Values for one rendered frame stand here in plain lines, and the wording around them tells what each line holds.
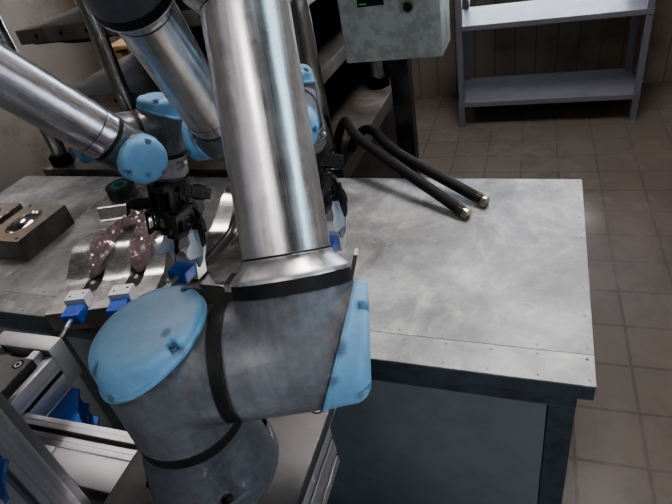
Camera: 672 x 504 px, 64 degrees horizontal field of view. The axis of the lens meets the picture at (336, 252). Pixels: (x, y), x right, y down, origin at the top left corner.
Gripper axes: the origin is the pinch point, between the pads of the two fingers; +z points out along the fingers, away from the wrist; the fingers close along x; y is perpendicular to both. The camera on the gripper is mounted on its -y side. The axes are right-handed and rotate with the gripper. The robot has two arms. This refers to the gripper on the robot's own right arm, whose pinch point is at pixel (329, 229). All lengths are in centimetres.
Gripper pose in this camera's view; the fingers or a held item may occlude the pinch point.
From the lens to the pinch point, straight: 114.6
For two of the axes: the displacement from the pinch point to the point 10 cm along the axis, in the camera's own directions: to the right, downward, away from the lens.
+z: 1.7, 8.0, 5.7
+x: 9.4, 0.5, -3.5
